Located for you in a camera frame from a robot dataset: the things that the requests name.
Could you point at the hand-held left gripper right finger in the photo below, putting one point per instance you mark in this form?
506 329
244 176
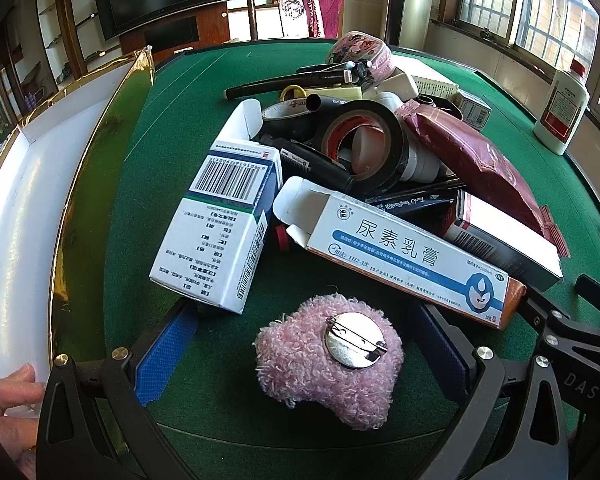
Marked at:
445 355

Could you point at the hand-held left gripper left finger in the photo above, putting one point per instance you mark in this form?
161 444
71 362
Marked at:
165 355

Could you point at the pink plush brooch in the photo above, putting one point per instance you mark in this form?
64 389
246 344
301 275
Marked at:
290 360

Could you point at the white blue ointment box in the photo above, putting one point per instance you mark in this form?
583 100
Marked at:
380 245

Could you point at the gold-rimmed white cardboard box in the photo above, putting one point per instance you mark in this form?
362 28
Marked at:
25 210

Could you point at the black marker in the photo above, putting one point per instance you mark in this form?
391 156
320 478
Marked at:
305 160

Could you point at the white red dark box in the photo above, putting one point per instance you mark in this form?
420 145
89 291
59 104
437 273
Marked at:
505 245

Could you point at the blue white medicine box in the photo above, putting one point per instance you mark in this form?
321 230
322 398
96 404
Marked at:
215 240

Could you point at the small red object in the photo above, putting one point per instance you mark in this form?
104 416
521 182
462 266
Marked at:
282 240

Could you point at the maroon snack packet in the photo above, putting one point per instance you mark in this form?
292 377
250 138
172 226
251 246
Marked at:
470 160

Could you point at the white bottle red label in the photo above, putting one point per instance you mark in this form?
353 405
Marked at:
560 110

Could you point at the small white barcode box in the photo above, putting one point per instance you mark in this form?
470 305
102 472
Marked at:
472 110

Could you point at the black tape roll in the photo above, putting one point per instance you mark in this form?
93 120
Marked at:
395 135

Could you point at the beige medicine box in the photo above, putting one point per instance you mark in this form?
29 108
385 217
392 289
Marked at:
430 82

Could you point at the cream plastic case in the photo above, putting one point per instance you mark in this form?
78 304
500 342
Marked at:
400 85

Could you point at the black tube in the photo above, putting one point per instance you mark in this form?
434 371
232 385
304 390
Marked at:
330 102

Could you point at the long black pen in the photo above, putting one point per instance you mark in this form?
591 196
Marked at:
270 85

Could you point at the barred window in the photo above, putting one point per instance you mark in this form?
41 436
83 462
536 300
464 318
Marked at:
530 5

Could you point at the pink cartoon pencil case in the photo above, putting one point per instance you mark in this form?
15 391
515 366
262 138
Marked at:
350 47

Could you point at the brown wooden tv cabinet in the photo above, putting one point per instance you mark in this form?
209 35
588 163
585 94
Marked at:
210 25

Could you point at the maroon cloth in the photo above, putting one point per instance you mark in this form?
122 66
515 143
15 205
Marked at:
325 5

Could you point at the wooden chair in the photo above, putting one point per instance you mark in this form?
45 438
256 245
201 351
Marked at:
290 5

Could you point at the wooden wall shelf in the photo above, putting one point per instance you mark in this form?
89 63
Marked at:
40 35

